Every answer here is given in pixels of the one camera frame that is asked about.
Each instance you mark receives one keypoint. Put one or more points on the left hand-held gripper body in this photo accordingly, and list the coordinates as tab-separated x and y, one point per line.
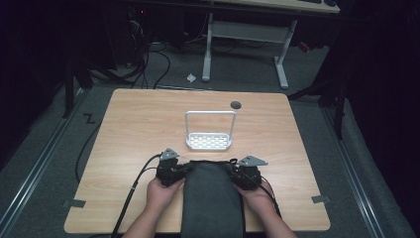
166	173

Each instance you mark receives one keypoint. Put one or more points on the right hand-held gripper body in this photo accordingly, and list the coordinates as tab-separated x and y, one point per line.
249	175

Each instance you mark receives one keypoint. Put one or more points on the person's left hand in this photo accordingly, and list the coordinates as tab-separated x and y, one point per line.
161	196

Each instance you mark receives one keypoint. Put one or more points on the person's right hand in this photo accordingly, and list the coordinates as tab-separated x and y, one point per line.
256	200

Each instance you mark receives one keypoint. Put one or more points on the black table grommet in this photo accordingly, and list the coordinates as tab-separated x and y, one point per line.
235	105

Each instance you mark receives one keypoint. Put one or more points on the grey tape piece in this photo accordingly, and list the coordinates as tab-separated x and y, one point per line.
320	199
75	203

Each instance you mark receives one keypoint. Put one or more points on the white paper scrap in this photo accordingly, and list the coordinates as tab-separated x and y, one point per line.
191	77

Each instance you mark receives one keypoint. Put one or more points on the black metal stand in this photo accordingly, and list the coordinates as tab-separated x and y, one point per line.
338	109
69	89

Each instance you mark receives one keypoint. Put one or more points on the white-legged desk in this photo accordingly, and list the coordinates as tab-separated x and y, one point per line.
247	31

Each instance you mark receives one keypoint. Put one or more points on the red object under desk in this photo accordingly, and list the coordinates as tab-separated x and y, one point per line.
304	47

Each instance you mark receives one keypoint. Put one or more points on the black keyboard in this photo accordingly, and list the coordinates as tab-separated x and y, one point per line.
310	1

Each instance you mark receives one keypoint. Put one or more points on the black computer mouse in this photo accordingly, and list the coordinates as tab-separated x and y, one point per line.
331	2

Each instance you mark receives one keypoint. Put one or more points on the metal floor rail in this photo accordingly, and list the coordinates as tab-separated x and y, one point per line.
36	165
355	172

